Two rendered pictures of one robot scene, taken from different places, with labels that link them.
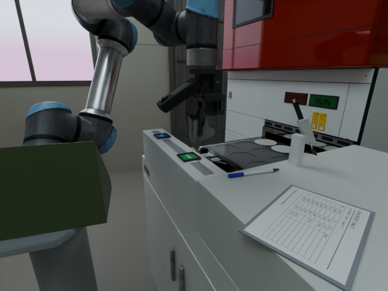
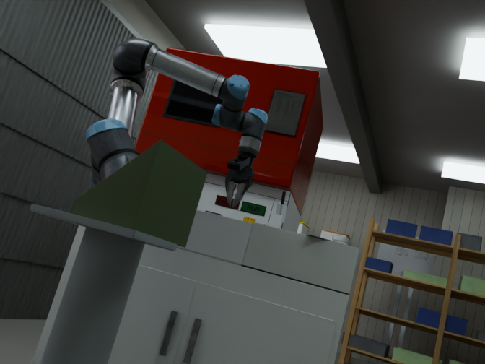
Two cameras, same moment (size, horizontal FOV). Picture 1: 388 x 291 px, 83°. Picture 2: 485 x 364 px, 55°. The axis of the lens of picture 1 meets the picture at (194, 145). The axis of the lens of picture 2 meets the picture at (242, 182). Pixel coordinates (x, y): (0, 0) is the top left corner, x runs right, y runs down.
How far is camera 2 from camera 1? 1.38 m
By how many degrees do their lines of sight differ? 57
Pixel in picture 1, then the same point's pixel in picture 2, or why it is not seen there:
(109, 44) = (137, 89)
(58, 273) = (123, 301)
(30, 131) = (126, 144)
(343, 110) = (268, 217)
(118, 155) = not seen: outside the picture
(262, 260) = (317, 248)
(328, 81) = (258, 193)
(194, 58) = (254, 144)
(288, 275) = (333, 246)
